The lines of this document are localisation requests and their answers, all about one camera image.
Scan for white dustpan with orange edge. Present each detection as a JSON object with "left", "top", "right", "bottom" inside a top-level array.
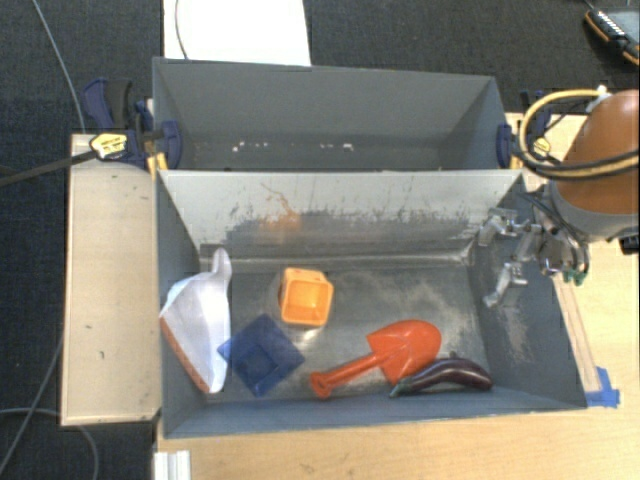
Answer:
[{"left": 158, "top": 246, "right": 235, "bottom": 396}]

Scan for blue square container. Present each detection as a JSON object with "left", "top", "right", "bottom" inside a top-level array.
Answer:
[{"left": 215, "top": 313, "right": 307, "bottom": 399}]

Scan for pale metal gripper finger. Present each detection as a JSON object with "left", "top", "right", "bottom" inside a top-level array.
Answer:
[
  {"left": 481, "top": 231, "right": 541, "bottom": 310},
  {"left": 473, "top": 207, "right": 544, "bottom": 249}
]

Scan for pale wood board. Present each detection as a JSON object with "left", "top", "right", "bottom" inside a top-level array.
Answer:
[{"left": 59, "top": 133, "right": 162, "bottom": 427}]

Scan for orange plastic cup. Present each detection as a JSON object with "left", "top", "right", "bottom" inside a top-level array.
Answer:
[{"left": 276, "top": 266, "right": 336, "bottom": 328}]

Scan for black cylinder on white bracket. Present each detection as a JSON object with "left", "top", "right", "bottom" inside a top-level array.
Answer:
[{"left": 606, "top": 231, "right": 640, "bottom": 257}]

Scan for grey metal bin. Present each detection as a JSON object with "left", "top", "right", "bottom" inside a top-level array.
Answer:
[{"left": 151, "top": 56, "right": 589, "bottom": 441}]

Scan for orange toy shovel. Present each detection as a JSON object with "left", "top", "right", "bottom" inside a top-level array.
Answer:
[{"left": 308, "top": 318, "right": 444, "bottom": 401}]

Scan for purple toy eggplant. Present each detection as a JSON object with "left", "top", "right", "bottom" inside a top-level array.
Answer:
[{"left": 388, "top": 351, "right": 495, "bottom": 400}]

